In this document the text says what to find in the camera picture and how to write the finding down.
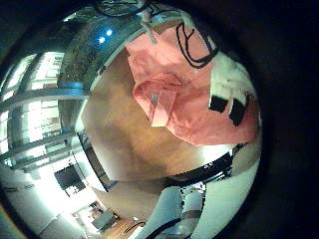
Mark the pink cloth garment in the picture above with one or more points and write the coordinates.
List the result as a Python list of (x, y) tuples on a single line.
[(186, 99)]

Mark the black monitor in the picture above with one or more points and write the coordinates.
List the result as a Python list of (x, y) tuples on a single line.
[(68, 177)]

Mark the metal window frame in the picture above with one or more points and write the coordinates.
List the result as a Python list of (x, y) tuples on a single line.
[(36, 96)]

